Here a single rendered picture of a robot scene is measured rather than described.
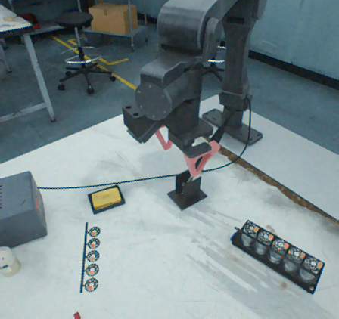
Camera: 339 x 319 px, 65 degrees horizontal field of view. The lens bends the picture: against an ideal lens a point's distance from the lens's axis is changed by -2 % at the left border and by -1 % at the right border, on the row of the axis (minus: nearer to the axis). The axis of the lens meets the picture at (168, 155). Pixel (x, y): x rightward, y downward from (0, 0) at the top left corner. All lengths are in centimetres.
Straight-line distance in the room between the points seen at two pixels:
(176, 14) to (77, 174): 48
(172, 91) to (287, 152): 53
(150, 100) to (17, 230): 37
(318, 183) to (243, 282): 34
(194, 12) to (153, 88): 11
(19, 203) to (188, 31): 42
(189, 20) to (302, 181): 51
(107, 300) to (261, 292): 27
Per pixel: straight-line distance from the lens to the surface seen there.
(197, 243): 58
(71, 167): 76
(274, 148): 84
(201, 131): 47
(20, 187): 61
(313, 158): 85
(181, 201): 64
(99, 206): 63
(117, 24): 373
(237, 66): 71
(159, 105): 37
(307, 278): 56
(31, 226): 60
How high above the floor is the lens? 124
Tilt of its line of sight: 41 degrees down
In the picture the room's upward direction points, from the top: straight up
